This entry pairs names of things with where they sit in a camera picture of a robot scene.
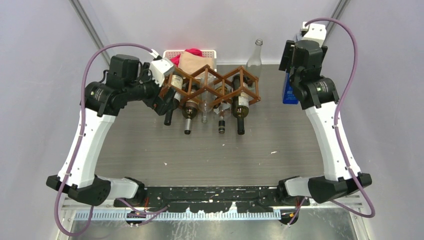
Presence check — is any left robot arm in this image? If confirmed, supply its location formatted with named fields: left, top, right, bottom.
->
left=46, top=54, right=176, bottom=207

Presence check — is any small clear bottle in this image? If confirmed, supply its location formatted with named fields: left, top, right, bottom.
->
left=201, top=74, right=213, bottom=124

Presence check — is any dark green bottle right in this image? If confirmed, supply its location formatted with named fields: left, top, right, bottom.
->
left=231, top=74, right=249, bottom=135

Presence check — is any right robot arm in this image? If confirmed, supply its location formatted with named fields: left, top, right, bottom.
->
left=277, top=40, right=372, bottom=206

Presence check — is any blue square glass bottle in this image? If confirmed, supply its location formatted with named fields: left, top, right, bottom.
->
left=282, top=33, right=303, bottom=106

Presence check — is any dark green bottle white label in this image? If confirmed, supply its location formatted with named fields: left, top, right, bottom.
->
left=163, top=74, right=184, bottom=127

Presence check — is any white plastic basket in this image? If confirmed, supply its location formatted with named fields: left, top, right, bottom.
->
left=163, top=50, right=217, bottom=70

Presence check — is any pink red cloth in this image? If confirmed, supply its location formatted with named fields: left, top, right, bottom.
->
left=170, top=48, right=203, bottom=67

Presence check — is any brown wooden wine rack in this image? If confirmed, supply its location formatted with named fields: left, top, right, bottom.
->
left=174, top=64, right=261, bottom=107

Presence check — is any clear glass wine bottle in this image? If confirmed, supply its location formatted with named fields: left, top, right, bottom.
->
left=245, top=38, right=263, bottom=79

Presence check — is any beige cloth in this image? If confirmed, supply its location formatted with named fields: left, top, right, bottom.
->
left=178, top=51, right=215, bottom=75

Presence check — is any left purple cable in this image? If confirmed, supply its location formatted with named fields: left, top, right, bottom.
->
left=53, top=43, right=172, bottom=238

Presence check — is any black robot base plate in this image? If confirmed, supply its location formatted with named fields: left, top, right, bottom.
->
left=124, top=186, right=303, bottom=213

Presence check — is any green bottle silver capsule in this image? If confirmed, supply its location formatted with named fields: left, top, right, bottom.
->
left=182, top=98, right=199, bottom=135

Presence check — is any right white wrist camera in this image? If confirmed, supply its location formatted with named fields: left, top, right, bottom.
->
left=297, top=21, right=327, bottom=46

